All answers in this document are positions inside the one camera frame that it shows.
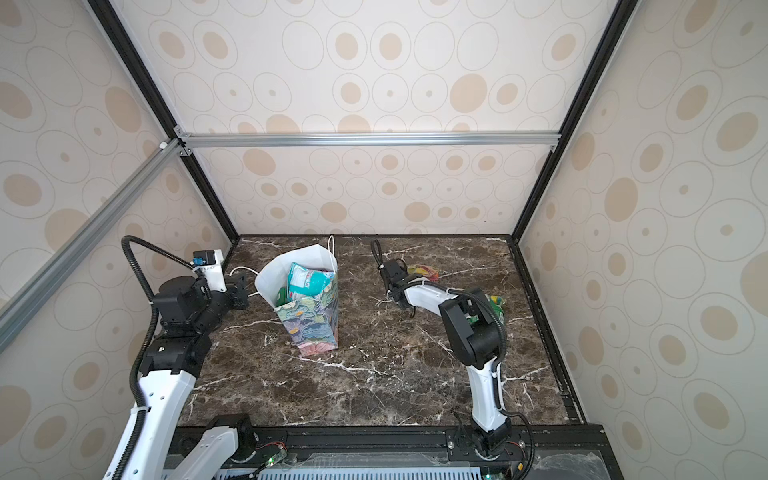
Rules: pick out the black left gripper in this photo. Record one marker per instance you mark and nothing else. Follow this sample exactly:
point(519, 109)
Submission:
point(240, 292)

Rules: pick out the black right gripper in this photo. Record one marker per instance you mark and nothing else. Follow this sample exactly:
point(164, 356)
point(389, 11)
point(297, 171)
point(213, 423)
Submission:
point(390, 270)

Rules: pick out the orange red Fox's candy packet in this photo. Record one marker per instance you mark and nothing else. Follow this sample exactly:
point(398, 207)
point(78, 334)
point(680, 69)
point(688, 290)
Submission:
point(430, 273)

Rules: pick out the colourful painted paper bag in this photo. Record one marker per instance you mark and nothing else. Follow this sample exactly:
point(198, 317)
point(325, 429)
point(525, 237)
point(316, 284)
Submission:
point(311, 322)

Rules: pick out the teal snack packet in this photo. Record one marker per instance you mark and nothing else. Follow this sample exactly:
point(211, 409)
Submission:
point(306, 282)

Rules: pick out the green snack packet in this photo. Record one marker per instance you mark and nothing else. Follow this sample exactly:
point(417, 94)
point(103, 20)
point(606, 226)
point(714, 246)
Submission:
point(496, 303)

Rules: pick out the yellow green Fox's candy packet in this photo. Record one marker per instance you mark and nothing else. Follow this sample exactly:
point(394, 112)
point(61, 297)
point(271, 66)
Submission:
point(282, 297)

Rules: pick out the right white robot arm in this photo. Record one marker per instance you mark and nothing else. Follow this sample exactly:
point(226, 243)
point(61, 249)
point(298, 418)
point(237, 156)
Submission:
point(477, 340)

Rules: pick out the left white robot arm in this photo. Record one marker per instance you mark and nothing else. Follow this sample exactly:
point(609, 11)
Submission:
point(165, 370)

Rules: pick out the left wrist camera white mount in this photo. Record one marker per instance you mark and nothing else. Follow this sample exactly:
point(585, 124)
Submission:
point(209, 265)

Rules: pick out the aluminium horizontal back rail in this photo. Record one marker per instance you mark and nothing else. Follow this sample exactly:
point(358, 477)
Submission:
point(372, 139)

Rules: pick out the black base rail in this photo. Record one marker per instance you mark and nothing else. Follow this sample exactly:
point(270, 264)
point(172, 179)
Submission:
point(424, 452)

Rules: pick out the aluminium left side rail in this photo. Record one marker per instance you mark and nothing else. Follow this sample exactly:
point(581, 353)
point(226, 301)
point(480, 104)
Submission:
point(33, 295)

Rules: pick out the black vertical frame post left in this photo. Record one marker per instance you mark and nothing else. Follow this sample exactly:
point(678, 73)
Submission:
point(107, 17)

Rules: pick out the black vertical frame post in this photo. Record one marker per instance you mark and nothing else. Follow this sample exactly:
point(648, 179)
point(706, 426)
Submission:
point(107, 17)
point(608, 42)

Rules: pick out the black vertical frame post right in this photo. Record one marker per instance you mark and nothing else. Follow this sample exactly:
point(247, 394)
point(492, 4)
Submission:
point(608, 42)

